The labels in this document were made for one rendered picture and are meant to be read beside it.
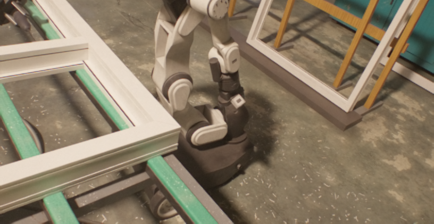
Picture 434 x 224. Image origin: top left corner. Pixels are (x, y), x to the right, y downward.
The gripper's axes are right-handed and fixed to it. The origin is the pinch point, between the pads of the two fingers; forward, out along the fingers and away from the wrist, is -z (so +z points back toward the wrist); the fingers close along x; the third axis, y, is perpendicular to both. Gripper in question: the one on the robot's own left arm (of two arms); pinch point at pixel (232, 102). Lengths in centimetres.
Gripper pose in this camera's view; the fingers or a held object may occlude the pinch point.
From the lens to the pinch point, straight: 151.5
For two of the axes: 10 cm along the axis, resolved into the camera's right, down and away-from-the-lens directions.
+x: -7.3, 5.4, -4.1
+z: -1.3, -7.0, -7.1
